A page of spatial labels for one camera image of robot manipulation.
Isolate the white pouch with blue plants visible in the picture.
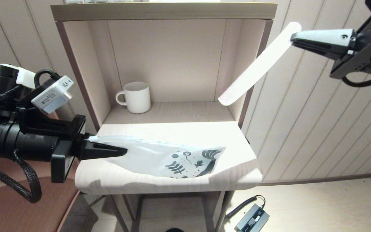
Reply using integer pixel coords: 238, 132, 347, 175
89, 135, 226, 179

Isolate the white plastic comb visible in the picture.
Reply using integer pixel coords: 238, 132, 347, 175
218, 22, 302, 106

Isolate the white ribbed mug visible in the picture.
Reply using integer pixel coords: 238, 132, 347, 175
116, 82, 151, 114

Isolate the brown upholstered chair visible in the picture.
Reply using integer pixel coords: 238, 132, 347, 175
0, 92, 82, 232

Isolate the light wooden shelf desk unit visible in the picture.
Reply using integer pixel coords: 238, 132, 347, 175
50, 3, 279, 130

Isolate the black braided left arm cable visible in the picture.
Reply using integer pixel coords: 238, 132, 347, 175
0, 150, 42, 204

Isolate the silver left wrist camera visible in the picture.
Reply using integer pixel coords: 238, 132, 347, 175
31, 76, 74, 114

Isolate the black left camera cable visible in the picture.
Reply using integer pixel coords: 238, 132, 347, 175
34, 69, 61, 88

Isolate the thick black ribbed adapter cable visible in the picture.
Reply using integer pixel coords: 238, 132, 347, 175
225, 196, 266, 221

